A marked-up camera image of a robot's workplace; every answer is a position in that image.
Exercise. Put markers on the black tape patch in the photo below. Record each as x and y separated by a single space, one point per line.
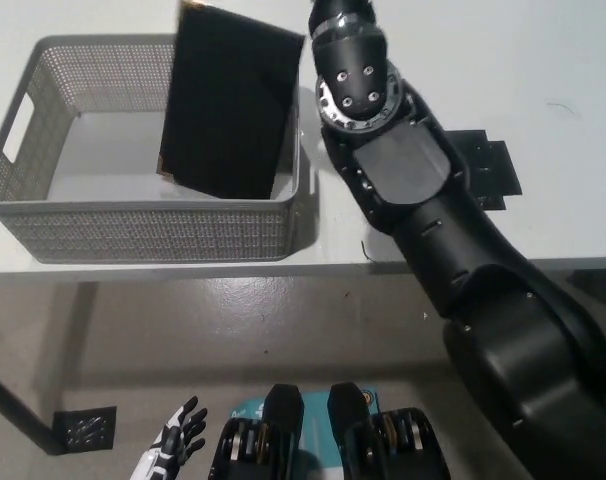
493 165

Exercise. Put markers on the black hardcover notebook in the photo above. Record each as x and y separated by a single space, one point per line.
228 110

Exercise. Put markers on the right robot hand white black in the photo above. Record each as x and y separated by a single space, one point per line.
340 10

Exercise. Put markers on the black perforated foot bracket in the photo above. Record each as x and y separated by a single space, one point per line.
85 430

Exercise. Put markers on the black table leg bar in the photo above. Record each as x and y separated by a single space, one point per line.
13 405

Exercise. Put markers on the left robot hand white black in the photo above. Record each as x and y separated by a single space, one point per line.
180 432

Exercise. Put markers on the grey perforated plastic basket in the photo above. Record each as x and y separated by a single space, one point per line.
148 230

